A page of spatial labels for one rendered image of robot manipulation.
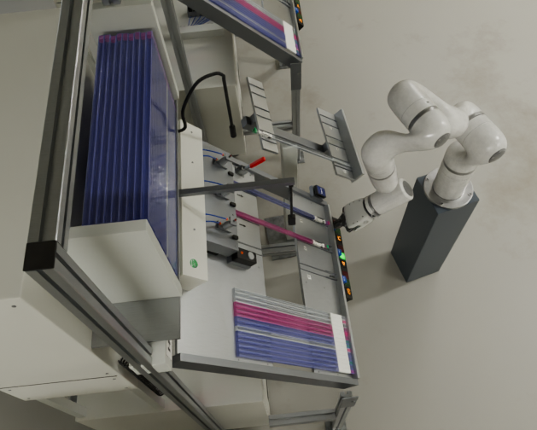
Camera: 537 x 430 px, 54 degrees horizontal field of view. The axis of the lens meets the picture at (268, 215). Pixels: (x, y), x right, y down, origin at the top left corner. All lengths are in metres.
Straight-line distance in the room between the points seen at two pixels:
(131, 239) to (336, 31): 2.98
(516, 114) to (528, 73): 0.35
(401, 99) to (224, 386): 1.12
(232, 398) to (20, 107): 1.20
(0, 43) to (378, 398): 2.03
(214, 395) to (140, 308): 0.77
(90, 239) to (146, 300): 0.31
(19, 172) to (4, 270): 0.20
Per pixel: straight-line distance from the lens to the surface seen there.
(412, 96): 1.55
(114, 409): 2.02
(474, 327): 2.76
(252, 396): 1.93
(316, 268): 1.87
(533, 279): 2.95
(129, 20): 1.36
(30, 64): 1.26
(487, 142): 1.85
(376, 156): 1.57
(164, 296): 1.22
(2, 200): 1.07
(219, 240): 1.48
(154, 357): 1.21
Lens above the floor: 2.51
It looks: 61 degrees down
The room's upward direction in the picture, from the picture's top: 6 degrees counter-clockwise
